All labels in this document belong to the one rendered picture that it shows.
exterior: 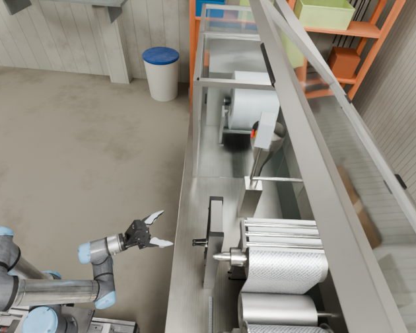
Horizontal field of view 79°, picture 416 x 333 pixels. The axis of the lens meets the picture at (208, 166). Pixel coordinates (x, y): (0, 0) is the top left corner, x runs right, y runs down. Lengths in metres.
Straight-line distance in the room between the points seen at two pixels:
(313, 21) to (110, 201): 2.81
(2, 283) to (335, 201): 0.90
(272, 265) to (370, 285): 0.67
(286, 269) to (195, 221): 0.73
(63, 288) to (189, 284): 0.57
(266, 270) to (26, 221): 2.48
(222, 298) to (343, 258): 1.12
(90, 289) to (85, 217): 1.72
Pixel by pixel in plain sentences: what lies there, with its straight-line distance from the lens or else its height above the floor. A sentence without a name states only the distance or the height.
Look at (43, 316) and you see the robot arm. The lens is 1.30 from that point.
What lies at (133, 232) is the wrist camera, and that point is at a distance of 1.02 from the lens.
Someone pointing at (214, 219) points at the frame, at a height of 1.44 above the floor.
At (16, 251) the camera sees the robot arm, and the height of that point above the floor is 1.36.
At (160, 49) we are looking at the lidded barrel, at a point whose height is 0.63.
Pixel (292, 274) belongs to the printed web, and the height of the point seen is 1.37.
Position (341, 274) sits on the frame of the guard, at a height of 1.99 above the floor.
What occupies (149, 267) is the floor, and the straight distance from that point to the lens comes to 2.36.
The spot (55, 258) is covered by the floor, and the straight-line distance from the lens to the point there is 2.65.
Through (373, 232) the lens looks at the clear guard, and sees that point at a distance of 0.36.
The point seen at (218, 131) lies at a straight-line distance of 1.40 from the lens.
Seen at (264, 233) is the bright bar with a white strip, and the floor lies 1.46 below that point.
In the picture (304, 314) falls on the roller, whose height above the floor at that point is 1.23.
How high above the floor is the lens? 2.19
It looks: 48 degrees down
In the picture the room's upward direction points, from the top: 4 degrees clockwise
